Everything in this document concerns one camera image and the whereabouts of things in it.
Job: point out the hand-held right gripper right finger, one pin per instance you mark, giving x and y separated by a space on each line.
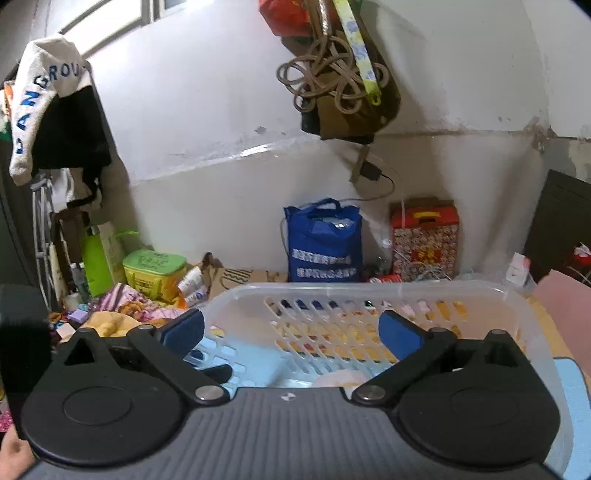
399 334

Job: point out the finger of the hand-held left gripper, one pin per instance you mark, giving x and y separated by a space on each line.
216 373

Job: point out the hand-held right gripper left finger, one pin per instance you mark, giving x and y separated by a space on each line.
183 332

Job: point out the clear plastic basket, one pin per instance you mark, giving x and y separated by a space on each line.
461 300

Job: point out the person's left hand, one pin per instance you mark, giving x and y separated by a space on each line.
13 448

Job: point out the white tube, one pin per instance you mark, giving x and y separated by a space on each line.
191 281

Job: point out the small purple box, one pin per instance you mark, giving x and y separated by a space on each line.
77 316

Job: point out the orange patterned blanket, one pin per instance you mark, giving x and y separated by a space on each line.
124 309

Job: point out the green lidded box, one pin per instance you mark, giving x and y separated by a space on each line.
152 274

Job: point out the cardboard box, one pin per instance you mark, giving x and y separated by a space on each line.
240 279

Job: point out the red patterned gift box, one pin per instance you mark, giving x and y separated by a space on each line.
425 240

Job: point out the green paper bag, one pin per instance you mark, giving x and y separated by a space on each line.
101 258

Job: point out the metal crutch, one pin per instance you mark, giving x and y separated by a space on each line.
40 230

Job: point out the blue tote bag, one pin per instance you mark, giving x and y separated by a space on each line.
323 244

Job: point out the small white box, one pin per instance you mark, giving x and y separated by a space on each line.
520 270

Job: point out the pink mat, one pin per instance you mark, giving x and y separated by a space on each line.
568 300

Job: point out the dark wooden headboard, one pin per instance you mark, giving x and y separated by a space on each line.
558 221

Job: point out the red patterned blanket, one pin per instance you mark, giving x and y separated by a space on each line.
582 263

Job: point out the black garment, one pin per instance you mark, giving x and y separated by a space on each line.
74 138

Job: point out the white garment blue letters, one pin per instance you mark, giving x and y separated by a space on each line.
37 97

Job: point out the window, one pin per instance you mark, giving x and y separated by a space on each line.
164 7

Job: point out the red hanging bag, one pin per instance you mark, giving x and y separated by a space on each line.
284 16

